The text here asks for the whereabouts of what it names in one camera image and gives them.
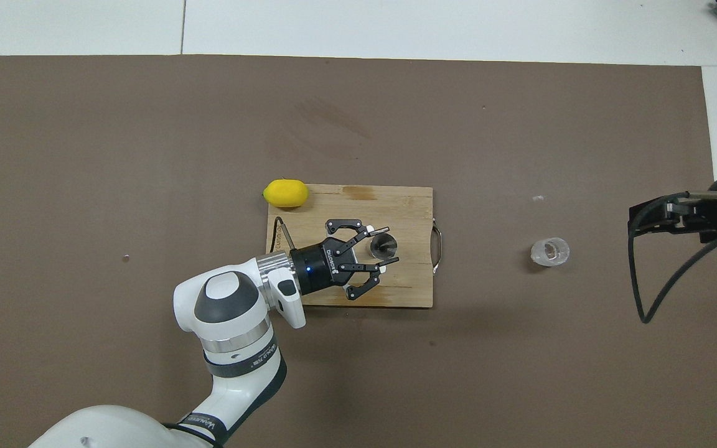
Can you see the metal double cone jigger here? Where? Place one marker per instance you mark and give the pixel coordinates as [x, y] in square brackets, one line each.
[384, 246]

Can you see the yellow lemon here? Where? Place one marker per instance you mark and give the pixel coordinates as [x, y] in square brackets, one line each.
[285, 193]

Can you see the wooden cutting board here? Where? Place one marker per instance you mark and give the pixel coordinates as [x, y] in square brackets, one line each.
[309, 211]

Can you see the brown paper table mat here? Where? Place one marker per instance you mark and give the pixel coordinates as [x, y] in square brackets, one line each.
[147, 186]

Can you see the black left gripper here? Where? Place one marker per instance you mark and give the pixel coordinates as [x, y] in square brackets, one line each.
[318, 267]

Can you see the small clear plastic cup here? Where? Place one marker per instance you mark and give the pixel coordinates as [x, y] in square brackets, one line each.
[550, 251]

